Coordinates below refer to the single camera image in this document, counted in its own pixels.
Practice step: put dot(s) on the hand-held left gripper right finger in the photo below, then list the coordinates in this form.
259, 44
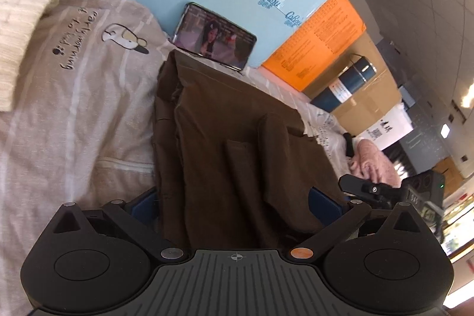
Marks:
325, 208

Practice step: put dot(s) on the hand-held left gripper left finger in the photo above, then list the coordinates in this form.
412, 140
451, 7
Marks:
145, 208

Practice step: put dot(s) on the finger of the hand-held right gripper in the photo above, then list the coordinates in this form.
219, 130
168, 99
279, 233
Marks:
364, 187

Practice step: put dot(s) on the brown pants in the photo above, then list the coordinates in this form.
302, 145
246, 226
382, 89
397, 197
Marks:
222, 134

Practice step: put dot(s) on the pink knit garment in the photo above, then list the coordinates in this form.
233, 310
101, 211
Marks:
377, 162

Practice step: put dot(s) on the white printed cloth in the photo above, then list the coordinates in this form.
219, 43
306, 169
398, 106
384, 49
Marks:
326, 131

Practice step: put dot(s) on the brown cardboard box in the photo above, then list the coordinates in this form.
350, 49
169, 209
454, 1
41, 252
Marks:
381, 94

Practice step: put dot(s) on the blue thermos bottle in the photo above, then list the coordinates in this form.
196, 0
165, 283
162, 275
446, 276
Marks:
342, 86

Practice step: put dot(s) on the orange printed carton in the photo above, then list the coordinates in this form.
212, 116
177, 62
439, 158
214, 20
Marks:
314, 42

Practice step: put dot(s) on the black smartphone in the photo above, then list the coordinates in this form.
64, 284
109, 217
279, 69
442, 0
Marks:
214, 36

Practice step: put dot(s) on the cream knit sweater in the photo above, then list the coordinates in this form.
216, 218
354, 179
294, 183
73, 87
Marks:
22, 27

